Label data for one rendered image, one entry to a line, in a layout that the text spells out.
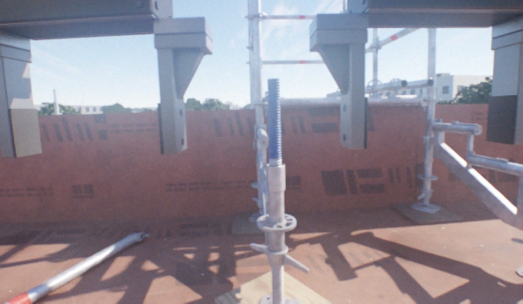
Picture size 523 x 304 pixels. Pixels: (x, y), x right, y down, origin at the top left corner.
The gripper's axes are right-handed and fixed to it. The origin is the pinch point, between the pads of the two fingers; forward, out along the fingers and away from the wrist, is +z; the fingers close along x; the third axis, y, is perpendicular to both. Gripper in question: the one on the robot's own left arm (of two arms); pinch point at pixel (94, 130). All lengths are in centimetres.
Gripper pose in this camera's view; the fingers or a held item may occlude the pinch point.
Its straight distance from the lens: 25.6
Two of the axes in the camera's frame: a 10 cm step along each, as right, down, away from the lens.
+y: 0.0, -1.2, 9.9
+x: -10.0, 0.3, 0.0
